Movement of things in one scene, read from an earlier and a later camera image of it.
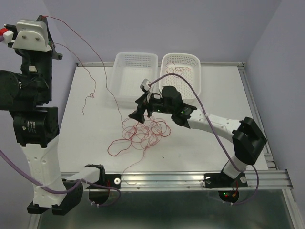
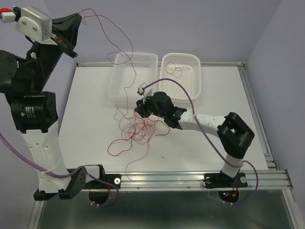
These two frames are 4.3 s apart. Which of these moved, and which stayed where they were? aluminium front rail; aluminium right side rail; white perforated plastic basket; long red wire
Moved: long red wire
Stayed: white perforated plastic basket; aluminium right side rail; aluminium front rail
